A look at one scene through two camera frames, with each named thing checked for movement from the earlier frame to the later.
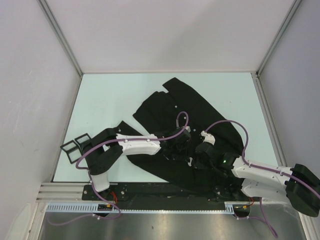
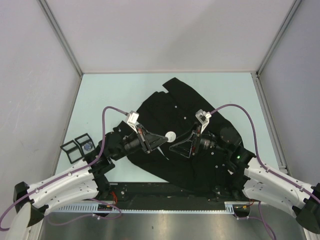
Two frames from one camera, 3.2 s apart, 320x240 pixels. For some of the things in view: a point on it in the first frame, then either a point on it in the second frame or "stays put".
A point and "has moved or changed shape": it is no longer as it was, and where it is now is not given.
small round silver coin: (189, 163) has moved or changed shape
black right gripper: (197, 164) to (191, 140)
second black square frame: (86, 144) stays put
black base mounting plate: (174, 192) stays put
